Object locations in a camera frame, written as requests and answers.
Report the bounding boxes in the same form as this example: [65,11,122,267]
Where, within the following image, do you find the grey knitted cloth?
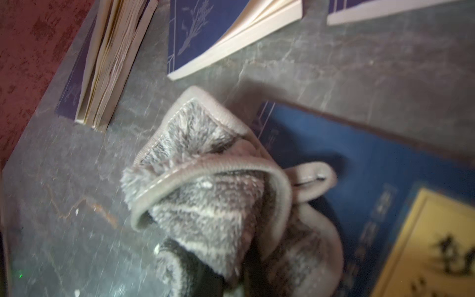
[121,86,343,297]

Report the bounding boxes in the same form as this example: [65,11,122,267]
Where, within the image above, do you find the blue book Zhuangzi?
[167,0,303,80]

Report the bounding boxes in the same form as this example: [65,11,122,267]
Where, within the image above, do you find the blue book Hanfeizi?
[55,0,158,132]

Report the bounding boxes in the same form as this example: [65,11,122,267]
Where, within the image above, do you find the blue book Mengxi Bitan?
[252,101,475,297]

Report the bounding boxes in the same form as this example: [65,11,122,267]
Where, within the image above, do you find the blue book Tang poems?
[327,0,454,25]

